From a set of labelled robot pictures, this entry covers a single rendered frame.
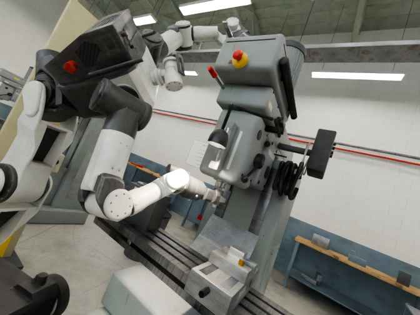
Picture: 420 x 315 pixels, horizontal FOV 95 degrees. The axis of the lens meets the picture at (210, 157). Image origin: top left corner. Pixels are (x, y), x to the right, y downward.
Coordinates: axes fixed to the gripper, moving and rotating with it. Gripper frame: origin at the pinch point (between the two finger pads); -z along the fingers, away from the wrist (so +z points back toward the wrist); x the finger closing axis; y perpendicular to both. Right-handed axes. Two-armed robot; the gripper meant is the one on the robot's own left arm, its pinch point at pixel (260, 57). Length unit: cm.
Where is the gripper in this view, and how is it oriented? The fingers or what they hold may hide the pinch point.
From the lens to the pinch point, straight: 111.8
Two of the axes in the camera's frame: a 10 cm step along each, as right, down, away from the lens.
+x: -2.5, -2.1, -9.5
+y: 7.6, -6.4, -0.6
